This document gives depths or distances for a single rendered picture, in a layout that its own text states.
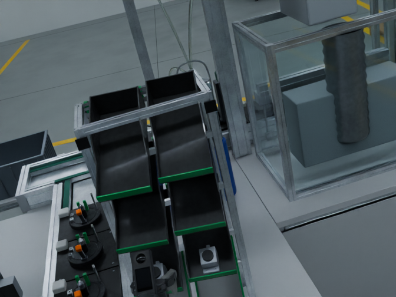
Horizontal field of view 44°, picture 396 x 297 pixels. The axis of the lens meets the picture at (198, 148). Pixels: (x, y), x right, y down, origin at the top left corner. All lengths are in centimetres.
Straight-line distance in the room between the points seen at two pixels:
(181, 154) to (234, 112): 122
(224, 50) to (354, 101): 65
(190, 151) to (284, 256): 79
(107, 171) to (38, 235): 124
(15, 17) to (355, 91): 1068
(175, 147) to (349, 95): 97
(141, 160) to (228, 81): 120
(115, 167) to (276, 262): 84
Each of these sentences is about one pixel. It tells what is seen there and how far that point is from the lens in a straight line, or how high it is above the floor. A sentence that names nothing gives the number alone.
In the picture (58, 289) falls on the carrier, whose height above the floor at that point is 99.
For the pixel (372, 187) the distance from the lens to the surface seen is 217.
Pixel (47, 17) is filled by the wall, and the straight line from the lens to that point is 1200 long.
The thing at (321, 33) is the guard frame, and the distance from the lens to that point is 188.
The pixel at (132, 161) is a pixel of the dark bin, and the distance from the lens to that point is 120.
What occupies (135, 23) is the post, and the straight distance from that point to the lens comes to 219.
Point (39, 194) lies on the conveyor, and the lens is 260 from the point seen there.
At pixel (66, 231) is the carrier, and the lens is 214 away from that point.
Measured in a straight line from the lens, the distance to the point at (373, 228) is 225.
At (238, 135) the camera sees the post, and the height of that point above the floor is 98.
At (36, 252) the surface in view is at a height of 86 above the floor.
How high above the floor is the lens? 209
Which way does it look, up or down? 27 degrees down
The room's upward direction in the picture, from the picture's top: 14 degrees counter-clockwise
